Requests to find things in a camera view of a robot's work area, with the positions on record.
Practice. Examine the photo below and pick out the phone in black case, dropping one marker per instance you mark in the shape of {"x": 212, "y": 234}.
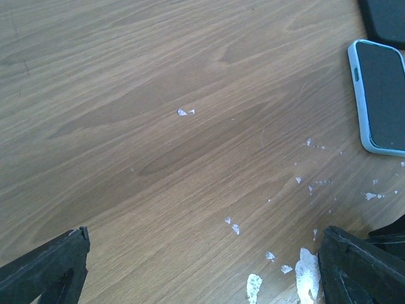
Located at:
{"x": 384, "y": 21}

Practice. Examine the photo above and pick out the phone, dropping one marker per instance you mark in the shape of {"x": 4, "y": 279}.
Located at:
{"x": 377, "y": 72}
{"x": 384, "y": 21}

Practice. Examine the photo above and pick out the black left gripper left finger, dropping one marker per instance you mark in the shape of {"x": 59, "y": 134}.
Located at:
{"x": 55, "y": 272}

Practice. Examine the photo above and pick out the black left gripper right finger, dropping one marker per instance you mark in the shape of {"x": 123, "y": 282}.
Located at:
{"x": 357, "y": 270}

